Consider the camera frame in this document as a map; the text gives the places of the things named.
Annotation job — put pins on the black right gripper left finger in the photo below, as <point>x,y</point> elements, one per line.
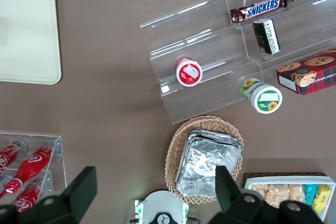
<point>78,192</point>

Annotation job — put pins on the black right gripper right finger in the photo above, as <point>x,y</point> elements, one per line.
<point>231,195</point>

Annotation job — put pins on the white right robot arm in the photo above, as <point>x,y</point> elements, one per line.
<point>162,208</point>

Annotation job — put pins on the aluminium foil tray stack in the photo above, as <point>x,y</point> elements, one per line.
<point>202,161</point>

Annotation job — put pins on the light wicker basket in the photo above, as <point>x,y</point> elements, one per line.
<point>178,140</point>

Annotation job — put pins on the white rectangular snack tray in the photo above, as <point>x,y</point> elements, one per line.
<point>331,195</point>

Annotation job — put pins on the beige plastic tray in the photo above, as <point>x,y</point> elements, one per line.
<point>26,30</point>

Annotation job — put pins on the rice cracker packet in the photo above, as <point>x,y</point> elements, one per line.
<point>278,193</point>
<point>260,190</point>
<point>296,192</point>

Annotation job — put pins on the clear acrylic bottle rack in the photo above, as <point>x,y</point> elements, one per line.
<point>59,155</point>

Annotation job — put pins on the red cola bottle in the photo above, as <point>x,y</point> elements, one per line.
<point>10,153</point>
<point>32,165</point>
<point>27,197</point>

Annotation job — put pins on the teal snack packet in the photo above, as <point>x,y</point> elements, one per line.
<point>310,193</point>

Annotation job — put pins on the yellow snack packet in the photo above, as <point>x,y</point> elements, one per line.
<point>321,199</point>

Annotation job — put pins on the green sunflower yogurt cup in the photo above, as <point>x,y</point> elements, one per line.
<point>265,99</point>

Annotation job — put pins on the red strawberry yogurt cup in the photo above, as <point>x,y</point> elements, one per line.
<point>189,73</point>

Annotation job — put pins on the red tartan cookie box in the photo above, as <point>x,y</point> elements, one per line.
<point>312,74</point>

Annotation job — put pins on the clear acrylic stepped shelf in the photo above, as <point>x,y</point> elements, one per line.
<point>210,37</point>

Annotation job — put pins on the black and white small box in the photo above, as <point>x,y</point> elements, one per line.
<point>266,36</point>

